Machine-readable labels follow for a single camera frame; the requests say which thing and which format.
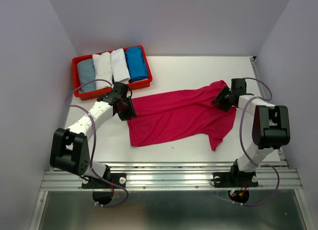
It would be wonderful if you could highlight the red plastic tray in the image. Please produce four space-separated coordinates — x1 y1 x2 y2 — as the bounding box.
72 45 153 101

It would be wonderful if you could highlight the pink t-shirt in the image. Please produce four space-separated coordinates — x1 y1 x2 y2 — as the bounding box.
128 80 236 151

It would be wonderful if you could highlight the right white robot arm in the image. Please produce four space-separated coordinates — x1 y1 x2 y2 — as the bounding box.
212 77 291 185

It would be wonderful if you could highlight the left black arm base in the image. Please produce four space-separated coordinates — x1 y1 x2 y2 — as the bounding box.
79 171 127 191

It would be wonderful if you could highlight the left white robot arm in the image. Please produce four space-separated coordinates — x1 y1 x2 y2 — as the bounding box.
50 82 137 187

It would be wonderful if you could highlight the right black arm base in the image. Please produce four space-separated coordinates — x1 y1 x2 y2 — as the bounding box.
210 165 258 189

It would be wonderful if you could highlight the blue rolled t-shirt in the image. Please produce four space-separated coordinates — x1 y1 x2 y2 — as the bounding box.
125 46 149 82

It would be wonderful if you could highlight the white textured rolled t-shirt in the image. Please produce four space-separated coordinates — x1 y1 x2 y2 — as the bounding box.
92 52 113 90

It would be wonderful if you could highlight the grey rolled t-shirt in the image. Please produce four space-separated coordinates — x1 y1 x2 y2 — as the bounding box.
77 59 96 93

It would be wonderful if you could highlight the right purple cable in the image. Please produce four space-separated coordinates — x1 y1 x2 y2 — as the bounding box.
213 77 281 206

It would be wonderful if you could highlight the aluminium mounting rail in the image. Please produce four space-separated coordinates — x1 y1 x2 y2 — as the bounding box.
40 161 303 192

